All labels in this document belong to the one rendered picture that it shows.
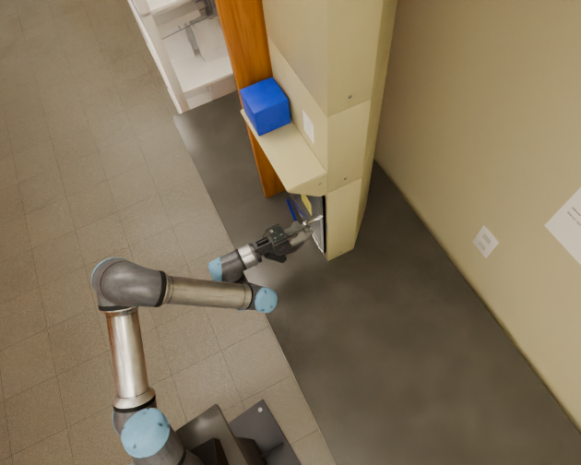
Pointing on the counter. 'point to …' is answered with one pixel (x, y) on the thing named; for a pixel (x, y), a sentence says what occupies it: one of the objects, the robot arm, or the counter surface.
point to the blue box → (266, 106)
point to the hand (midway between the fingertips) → (308, 230)
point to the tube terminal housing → (337, 150)
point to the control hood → (292, 160)
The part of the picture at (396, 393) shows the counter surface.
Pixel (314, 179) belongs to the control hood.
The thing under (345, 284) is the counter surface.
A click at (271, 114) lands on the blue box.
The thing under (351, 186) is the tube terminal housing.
